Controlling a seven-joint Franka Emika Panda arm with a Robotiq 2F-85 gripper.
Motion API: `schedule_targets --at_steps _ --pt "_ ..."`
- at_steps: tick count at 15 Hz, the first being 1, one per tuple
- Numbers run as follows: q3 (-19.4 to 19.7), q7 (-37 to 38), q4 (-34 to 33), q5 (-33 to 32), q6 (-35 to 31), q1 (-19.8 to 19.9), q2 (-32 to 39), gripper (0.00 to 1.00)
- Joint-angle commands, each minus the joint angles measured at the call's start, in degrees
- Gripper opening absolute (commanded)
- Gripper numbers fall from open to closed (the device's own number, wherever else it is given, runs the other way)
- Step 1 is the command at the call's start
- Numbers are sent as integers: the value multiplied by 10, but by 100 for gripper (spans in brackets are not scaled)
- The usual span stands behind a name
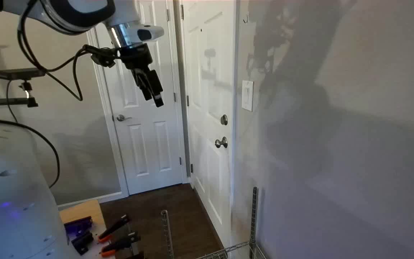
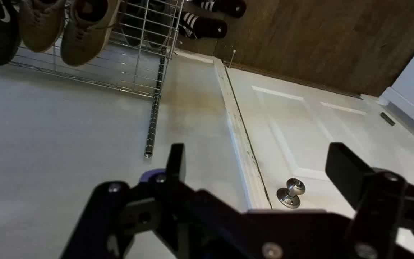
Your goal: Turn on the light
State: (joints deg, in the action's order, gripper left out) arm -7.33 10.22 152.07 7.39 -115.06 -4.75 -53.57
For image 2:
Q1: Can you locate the black striped slide upper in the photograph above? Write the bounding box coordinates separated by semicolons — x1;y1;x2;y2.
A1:
193;0;247;19

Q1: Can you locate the tan suede shoe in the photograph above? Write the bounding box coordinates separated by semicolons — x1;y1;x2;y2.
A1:
19;0;65;52
61;0;122;66

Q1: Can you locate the white wire shoe rack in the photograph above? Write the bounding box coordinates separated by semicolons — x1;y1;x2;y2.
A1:
12;0;187;160

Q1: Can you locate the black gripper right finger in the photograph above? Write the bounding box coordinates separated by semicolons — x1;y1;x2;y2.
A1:
325;143;414;259

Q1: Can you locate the silver door knob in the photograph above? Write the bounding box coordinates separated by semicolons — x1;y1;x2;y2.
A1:
276;179;306;209

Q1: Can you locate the white panel door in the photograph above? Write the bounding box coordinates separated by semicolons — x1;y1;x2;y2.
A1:
227;69;414;218

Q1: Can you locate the black striped slide sandal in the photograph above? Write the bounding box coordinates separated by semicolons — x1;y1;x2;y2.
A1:
178;12;227;39

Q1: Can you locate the tan suede shoe right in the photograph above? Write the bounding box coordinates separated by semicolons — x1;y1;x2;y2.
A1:
61;0;122;66

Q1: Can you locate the tan suede shoe left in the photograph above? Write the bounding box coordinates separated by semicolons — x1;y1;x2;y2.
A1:
19;0;65;52

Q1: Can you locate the white door frame trim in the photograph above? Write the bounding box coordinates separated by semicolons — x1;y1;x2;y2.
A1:
213;59;272;209

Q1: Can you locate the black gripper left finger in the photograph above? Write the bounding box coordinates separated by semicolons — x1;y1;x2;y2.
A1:
61;144;291;259

